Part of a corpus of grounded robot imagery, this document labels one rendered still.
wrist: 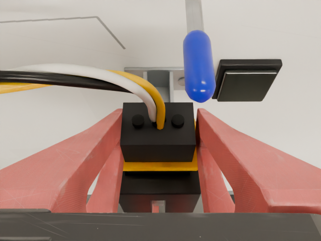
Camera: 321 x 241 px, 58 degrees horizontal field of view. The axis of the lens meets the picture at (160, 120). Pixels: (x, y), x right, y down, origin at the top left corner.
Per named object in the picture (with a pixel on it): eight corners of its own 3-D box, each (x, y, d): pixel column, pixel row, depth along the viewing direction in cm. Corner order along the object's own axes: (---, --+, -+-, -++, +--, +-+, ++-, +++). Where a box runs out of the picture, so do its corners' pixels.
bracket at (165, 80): (127, 88, 22) (123, 149, 19) (123, 67, 19) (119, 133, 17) (189, 87, 22) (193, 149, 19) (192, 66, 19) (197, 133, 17)
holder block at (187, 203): (129, 158, 21) (125, 217, 19) (118, 120, 16) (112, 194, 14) (188, 158, 21) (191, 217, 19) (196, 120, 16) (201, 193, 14)
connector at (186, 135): (132, 147, 16) (130, 181, 15) (122, 99, 12) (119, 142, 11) (185, 147, 16) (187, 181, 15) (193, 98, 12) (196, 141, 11)
